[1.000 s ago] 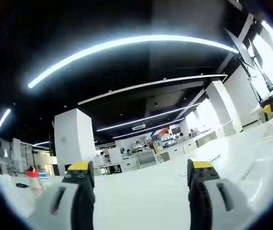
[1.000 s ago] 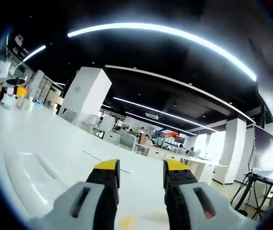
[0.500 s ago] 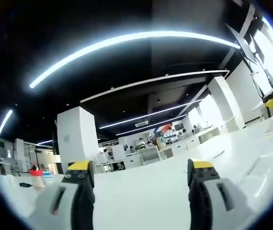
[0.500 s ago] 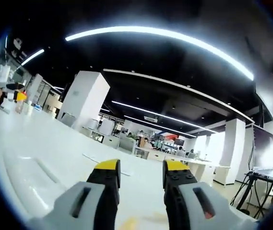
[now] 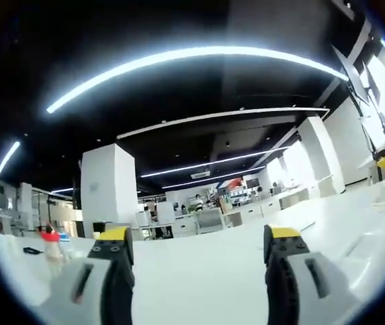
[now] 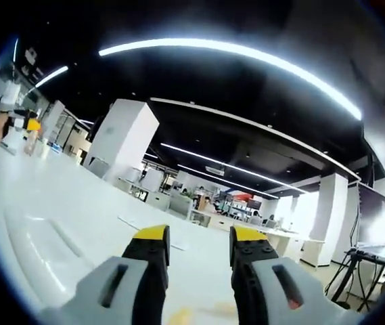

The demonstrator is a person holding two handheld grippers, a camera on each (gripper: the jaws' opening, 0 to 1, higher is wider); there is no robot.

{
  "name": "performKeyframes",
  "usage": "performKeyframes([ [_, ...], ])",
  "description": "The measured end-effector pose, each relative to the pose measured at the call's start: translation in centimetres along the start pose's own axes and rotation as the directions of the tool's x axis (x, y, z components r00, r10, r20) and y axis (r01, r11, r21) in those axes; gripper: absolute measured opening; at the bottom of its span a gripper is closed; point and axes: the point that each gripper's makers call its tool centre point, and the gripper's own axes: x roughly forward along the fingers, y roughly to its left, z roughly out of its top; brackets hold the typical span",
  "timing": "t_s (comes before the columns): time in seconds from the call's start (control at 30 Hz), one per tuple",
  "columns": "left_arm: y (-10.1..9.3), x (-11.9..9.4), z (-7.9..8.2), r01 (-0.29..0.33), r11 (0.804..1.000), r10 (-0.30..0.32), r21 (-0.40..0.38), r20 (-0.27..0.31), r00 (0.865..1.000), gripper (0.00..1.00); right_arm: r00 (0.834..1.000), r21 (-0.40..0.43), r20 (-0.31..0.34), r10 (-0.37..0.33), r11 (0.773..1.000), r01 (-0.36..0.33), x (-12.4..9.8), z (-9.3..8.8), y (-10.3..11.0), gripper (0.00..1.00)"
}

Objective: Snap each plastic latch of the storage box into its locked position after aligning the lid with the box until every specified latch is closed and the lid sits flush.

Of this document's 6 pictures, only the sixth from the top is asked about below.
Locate dark monitor screen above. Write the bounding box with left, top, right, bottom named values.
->
left=357, top=184, right=385, bottom=245

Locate long curved ceiling light strip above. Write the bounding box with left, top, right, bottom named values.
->
left=98, top=37, right=363, bottom=121

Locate short ceiling light strip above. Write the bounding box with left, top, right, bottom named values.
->
left=29, top=65, right=69, bottom=91

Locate white office desk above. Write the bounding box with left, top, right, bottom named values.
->
left=256, top=225, right=327, bottom=269

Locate white plastic storage box lid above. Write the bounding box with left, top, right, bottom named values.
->
left=2, top=202, right=135, bottom=307

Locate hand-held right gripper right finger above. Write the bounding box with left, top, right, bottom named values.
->
left=229, top=225, right=353, bottom=325

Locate white office cabinet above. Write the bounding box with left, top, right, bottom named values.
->
left=116, top=167, right=173, bottom=213

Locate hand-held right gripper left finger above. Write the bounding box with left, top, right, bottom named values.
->
left=41, top=223, right=171, bottom=325

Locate tan bottle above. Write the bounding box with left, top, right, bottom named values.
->
left=24, top=130, right=40, bottom=157

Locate wide white square column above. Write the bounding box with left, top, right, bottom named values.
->
left=83, top=98, right=160, bottom=186

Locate thin ceiling light strip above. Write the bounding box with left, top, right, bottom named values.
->
left=160, top=142, right=311, bottom=194

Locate ceiling air conditioner unit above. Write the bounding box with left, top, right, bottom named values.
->
left=204, top=165, right=226, bottom=177

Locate narrow white column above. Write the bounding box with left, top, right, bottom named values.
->
left=309, top=173, right=349, bottom=269

